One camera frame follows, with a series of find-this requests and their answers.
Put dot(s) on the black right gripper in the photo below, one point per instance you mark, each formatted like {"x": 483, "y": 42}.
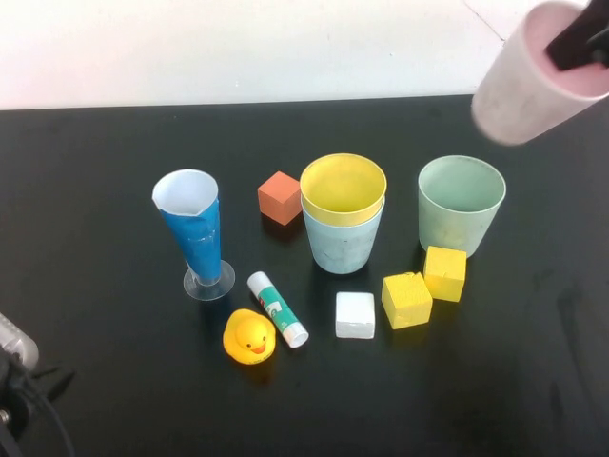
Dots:
{"x": 603, "y": 33}

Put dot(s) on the light pink plastic cup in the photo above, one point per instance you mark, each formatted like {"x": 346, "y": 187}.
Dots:
{"x": 514, "y": 105}

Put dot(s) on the light green plastic cup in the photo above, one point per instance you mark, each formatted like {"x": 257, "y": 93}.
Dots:
{"x": 452, "y": 224}

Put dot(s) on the yellow plastic cup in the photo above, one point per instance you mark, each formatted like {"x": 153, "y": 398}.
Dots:
{"x": 342, "y": 190}

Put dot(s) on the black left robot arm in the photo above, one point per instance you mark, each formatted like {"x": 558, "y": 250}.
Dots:
{"x": 12, "y": 400}

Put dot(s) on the chipped yellow foam cube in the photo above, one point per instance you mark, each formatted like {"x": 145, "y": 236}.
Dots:
{"x": 406, "y": 302}

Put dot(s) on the light blue plastic cup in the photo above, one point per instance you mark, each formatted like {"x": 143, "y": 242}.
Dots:
{"x": 340, "y": 247}

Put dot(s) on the orange-red foam cube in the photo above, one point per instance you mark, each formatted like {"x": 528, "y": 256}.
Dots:
{"x": 278, "y": 200}

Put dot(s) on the white foam block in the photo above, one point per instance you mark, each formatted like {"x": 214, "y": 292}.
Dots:
{"x": 354, "y": 314}

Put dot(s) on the white green glue stick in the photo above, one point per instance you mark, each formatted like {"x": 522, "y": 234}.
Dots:
{"x": 276, "y": 309}

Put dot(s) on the blue-wrapped conical measuring glass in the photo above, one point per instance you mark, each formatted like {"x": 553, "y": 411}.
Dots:
{"x": 195, "y": 238}

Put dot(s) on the yellow rubber duck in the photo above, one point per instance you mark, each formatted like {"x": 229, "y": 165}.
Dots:
{"x": 247, "y": 338}

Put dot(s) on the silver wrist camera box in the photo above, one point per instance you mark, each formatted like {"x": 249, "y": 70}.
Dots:
{"x": 16, "y": 340}

